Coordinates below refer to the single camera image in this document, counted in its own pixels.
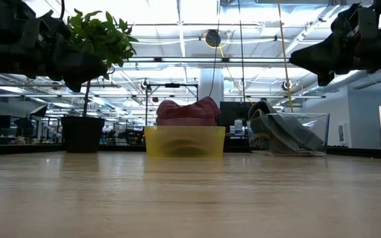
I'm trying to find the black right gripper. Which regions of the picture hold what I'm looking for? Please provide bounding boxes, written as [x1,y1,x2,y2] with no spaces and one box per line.
[289,32,380,87]

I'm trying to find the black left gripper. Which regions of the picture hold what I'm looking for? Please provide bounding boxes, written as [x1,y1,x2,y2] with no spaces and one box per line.
[40,19,108,93]

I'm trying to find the grey baseball cap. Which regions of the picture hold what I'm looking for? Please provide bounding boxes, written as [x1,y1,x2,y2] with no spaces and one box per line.
[248,100,325,153]
[249,108,277,151]

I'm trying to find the clear plastic bin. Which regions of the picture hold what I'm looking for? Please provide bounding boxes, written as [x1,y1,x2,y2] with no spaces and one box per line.
[246,112,331,157]

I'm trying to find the green potted plant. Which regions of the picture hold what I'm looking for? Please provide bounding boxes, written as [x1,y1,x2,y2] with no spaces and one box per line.
[60,8,139,153]

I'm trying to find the overhead LED light bar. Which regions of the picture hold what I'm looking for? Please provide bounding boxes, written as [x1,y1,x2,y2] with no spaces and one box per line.
[110,56,292,64]

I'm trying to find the black equipment box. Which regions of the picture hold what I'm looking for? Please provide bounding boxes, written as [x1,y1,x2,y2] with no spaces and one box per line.
[219,101,251,126]

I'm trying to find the white plastic bottle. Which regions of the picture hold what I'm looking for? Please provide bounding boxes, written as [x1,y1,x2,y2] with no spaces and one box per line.
[233,118,244,136]

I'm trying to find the yellow plastic bin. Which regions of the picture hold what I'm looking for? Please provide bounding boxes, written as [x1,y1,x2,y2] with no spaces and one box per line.
[144,125,226,159]

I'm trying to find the yellow cable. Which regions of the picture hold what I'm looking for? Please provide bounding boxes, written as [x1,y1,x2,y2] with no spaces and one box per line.
[276,0,294,113]

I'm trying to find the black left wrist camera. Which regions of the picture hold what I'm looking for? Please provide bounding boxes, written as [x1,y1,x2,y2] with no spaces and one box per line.
[20,9,54,47]

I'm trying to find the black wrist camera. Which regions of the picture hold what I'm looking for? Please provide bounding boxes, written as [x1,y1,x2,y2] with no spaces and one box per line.
[349,5,380,37]
[20,9,54,47]

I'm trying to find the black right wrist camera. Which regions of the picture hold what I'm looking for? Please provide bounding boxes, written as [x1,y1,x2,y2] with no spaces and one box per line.
[349,5,380,37]

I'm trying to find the black background frame stand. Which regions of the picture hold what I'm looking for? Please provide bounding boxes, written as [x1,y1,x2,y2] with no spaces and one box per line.
[144,82,200,126]

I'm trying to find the black aluminium table frame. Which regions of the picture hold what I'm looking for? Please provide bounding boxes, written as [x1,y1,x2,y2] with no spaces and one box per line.
[0,144,381,160]

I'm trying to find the black reel drop cable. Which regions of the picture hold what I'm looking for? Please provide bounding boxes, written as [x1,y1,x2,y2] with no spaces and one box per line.
[206,46,218,99]

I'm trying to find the black ceiling cord reel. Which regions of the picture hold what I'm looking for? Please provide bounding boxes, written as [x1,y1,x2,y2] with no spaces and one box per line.
[205,28,222,48]

